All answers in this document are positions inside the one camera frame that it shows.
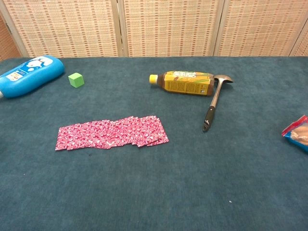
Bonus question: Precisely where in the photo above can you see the teal fabric table cover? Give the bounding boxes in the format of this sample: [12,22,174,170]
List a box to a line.
[0,56,308,231]

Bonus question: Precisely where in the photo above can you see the woven bamboo screen panel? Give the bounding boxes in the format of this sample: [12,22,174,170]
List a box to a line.
[0,0,124,58]
[288,27,308,57]
[213,0,308,57]
[0,12,22,62]
[117,0,226,58]

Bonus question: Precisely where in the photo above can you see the steel ladle with black handle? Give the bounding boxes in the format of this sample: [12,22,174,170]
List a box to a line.
[202,74,234,133]

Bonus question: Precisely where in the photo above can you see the blue plastic detergent bottle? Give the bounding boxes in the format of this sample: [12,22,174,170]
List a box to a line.
[0,55,65,99]

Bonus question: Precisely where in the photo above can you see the green foam cube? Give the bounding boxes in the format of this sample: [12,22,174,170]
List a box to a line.
[68,72,85,88]

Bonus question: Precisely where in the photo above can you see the yellow-capped tea bottle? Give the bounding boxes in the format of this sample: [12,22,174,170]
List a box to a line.
[149,70,216,98]

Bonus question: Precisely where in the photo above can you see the red blue snack bag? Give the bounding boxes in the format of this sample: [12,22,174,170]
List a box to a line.
[282,115,308,153]

